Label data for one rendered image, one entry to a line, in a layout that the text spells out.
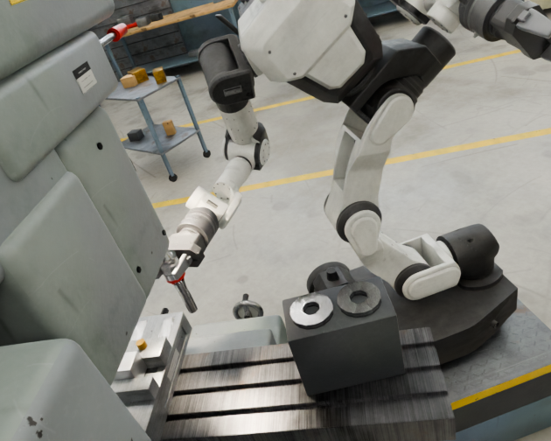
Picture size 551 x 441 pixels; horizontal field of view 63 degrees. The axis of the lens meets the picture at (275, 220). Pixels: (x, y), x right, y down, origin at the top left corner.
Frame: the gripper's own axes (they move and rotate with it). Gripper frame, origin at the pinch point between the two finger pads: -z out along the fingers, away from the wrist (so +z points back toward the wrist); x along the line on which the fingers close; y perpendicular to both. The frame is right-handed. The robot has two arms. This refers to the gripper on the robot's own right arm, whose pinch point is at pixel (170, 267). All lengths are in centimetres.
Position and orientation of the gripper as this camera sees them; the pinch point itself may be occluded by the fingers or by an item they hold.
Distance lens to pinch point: 106.6
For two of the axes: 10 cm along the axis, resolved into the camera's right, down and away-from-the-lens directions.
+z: 3.0, -6.1, 7.4
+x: 9.2, -0.2, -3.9
